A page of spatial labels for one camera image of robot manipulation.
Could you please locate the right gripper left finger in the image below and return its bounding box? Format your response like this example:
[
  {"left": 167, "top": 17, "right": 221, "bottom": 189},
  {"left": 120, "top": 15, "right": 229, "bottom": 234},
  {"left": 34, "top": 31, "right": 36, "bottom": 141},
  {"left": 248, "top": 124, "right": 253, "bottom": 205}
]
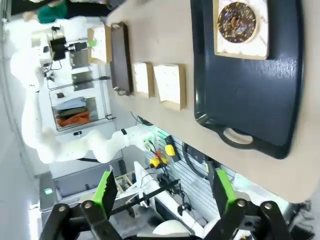
[{"left": 41, "top": 169, "right": 118, "bottom": 240}]

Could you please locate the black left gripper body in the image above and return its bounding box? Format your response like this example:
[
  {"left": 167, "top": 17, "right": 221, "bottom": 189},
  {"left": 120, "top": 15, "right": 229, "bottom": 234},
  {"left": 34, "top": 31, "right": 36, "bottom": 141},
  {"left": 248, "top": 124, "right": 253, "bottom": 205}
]
[{"left": 49, "top": 37, "right": 76, "bottom": 61}]

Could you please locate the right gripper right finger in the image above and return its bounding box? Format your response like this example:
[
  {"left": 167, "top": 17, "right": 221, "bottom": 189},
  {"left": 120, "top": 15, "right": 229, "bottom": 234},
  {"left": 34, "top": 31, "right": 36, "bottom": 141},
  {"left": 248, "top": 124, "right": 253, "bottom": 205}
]
[{"left": 203, "top": 161, "right": 293, "bottom": 240}]

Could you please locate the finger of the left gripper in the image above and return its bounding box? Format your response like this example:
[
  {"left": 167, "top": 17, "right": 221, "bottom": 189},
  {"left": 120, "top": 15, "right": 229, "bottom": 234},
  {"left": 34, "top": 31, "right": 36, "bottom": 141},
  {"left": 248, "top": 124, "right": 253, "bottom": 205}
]
[{"left": 74, "top": 41, "right": 98, "bottom": 52}]

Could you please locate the white smiley print liner paper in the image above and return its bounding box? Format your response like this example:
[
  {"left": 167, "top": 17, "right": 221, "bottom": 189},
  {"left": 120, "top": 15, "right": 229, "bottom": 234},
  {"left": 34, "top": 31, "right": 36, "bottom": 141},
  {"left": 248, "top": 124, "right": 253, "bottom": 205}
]
[
  {"left": 153, "top": 65, "right": 181, "bottom": 105},
  {"left": 89, "top": 26, "right": 106, "bottom": 62},
  {"left": 216, "top": 0, "right": 270, "bottom": 57},
  {"left": 133, "top": 63, "right": 149, "bottom": 94}
]

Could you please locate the kraft paper tray box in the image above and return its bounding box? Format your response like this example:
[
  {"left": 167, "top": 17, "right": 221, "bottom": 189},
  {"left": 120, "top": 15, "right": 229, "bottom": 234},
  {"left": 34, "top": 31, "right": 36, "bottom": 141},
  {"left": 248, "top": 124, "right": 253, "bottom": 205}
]
[
  {"left": 87, "top": 24, "right": 113, "bottom": 65},
  {"left": 212, "top": 0, "right": 275, "bottom": 61},
  {"left": 132, "top": 61, "right": 155, "bottom": 99},
  {"left": 152, "top": 63, "right": 187, "bottom": 111}
]

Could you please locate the chocolate glazed nut donut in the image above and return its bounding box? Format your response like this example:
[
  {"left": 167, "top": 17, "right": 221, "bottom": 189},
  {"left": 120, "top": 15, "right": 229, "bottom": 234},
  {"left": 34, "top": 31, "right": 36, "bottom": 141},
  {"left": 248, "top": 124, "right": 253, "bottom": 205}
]
[{"left": 216, "top": 1, "right": 258, "bottom": 43}]

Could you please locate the brown plastic serving tray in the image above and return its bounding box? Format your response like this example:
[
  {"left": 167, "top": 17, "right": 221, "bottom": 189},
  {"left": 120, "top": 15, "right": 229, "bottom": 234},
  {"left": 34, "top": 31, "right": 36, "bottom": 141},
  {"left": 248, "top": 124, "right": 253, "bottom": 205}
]
[{"left": 109, "top": 21, "right": 133, "bottom": 97}]

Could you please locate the black plastic serving tray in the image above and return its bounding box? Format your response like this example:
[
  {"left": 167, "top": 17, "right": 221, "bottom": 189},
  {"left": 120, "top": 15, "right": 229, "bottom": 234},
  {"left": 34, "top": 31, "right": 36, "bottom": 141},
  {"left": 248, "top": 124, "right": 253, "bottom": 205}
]
[{"left": 190, "top": 0, "right": 305, "bottom": 160}]

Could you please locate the person in green shirt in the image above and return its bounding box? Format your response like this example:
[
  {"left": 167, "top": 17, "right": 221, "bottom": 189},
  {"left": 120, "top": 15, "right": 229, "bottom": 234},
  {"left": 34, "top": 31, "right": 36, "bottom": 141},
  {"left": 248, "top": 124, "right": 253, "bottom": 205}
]
[{"left": 23, "top": 0, "right": 69, "bottom": 25}]

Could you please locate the black round disc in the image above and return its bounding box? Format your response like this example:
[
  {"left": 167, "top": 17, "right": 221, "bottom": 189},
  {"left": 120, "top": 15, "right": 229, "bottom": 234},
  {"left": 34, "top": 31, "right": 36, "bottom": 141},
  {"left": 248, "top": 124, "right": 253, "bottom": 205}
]
[{"left": 183, "top": 141, "right": 210, "bottom": 180}]

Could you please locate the blue folded cloth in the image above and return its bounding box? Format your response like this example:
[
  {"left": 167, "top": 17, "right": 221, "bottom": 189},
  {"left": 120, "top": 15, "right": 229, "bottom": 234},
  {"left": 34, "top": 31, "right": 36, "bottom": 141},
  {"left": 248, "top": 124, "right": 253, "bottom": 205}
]
[{"left": 52, "top": 97, "right": 87, "bottom": 111}]

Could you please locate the grey box with green light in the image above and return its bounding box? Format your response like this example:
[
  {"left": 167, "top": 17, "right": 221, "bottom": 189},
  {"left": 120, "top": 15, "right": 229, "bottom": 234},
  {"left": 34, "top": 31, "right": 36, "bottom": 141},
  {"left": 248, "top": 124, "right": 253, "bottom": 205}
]
[{"left": 38, "top": 172, "right": 58, "bottom": 211}]

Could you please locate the yellow and orange plug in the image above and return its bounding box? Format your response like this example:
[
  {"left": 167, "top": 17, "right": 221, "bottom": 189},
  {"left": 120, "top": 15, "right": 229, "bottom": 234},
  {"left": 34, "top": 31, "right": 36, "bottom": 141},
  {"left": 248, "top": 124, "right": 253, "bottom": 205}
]
[{"left": 149, "top": 157, "right": 167, "bottom": 169}]

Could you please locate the white dome lamp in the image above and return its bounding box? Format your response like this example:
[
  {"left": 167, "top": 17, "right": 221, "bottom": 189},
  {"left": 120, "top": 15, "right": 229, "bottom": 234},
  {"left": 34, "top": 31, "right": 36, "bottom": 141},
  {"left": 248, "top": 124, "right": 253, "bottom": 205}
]
[{"left": 152, "top": 219, "right": 193, "bottom": 236}]

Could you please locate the olive folded cloth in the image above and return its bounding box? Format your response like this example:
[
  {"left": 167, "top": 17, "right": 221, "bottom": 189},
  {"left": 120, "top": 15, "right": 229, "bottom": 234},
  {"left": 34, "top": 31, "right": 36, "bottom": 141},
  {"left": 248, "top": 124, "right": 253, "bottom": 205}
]
[{"left": 56, "top": 106, "right": 87, "bottom": 118}]

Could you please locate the orange folded cloth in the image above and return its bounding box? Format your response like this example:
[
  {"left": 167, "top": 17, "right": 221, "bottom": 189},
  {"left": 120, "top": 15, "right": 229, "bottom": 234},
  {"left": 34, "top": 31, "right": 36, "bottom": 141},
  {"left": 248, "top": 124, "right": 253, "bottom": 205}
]
[{"left": 56, "top": 112, "right": 90, "bottom": 127}]

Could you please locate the white slat wall panel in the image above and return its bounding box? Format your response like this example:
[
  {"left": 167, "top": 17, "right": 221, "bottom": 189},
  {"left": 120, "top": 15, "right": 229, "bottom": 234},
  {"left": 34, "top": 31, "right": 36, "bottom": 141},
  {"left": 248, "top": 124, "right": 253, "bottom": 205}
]
[{"left": 144, "top": 134, "right": 236, "bottom": 226}]

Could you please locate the white wire shelf cart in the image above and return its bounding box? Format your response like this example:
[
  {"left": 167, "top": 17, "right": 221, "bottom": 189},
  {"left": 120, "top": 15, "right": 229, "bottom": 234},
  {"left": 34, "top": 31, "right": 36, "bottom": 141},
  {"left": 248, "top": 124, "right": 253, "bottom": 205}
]
[{"left": 47, "top": 77, "right": 116, "bottom": 133}]

